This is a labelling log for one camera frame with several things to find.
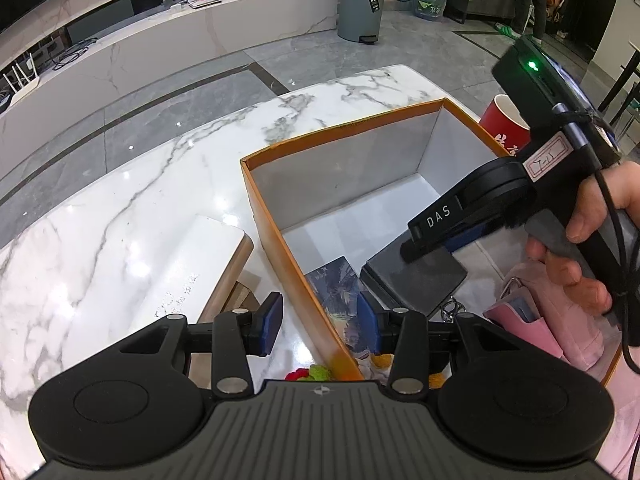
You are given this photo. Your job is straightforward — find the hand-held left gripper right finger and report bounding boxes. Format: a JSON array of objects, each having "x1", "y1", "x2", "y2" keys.
[{"x1": 357, "y1": 291, "x2": 531, "y2": 395}]

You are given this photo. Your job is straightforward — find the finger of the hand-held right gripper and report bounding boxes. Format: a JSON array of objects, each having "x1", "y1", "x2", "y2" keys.
[{"x1": 400, "y1": 225, "x2": 501, "y2": 264}]

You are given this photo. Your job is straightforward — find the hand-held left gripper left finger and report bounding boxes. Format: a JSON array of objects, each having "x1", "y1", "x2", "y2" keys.
[{"x1": 107, "y1": 292, "x2": 285, "y2": 397}]

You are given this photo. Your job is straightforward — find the painted picture card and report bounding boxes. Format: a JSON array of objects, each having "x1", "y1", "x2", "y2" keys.
[{"x1": 303, "y1": 255, "x2": 381, "y2": 361}]

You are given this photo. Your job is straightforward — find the black box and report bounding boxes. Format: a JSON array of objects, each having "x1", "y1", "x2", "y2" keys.
[{"x1": 360, "y1": 247, "x2": 468, "y2": 318}]

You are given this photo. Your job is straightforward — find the pink wallet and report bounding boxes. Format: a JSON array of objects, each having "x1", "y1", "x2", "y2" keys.
[{"x1": 484, "y1": 292, "x2": 568, "y2": 361}]

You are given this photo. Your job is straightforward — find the orange cardboard box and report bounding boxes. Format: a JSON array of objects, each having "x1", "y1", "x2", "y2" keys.
[{"x1": 240, "y1": 99, "x2": 623, "y2": 391}]

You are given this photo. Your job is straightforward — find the pink fabric pouch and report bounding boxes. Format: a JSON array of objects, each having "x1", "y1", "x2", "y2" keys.
[{"x1": 500, "y1": 259, "x2": 606, "y2": 366}]

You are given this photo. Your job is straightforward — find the person's right hand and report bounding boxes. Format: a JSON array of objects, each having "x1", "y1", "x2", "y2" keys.
[{"x1": 525, "y1": 160, "x2": 640, "y2": 318}]

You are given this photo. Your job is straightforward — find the red paper cup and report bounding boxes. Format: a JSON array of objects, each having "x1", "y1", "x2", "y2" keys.
[{"x1": 479, "y1": 94, "x2": 532, "y2": 157}]

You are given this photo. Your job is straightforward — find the colourful crochet toy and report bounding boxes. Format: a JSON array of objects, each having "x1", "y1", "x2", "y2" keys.
[{"x1": 285, "y1": 366, "x2": 333, "y2": 382}]

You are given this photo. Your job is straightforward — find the long white box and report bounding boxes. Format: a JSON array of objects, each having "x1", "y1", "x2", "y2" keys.
[{"x1": 135, "y1": 215, "x2": 254, "y2": 331}]

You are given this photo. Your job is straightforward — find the black chair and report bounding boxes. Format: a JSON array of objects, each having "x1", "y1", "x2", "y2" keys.
[{"x1": 597, "y1": 52, "x2": 640, "y2": 126}]

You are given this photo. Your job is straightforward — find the grey trash bin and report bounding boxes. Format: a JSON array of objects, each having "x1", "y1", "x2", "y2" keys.
[{"x1": 337, "y1": 0, "x2": 392, "y2": 43}]

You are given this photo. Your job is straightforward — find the pink pajama clothing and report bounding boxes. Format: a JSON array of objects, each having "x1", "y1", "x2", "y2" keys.
[{"x1": 595, "y1": 355, "x2": 640, "y2": 480}]

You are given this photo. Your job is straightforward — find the marble television console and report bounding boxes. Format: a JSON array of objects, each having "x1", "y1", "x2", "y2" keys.
[{"x1": 0, "y1": 0, "x2": 341, "y2": 136}]

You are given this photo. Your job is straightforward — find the white router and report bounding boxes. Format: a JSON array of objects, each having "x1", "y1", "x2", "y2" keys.
[{"x1": 2, "y1": 57, "x2": 41, "y2": 93}]

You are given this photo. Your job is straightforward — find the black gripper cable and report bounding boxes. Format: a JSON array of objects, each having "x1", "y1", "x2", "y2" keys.
[{"x1": 552, "y1": 102, "x2": 640, "y2": 376}]

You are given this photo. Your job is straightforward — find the black cables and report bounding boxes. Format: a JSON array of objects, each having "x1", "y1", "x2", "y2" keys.
[{"x1": 52, "y1": 40, "x2": 98, "y2": 71}]

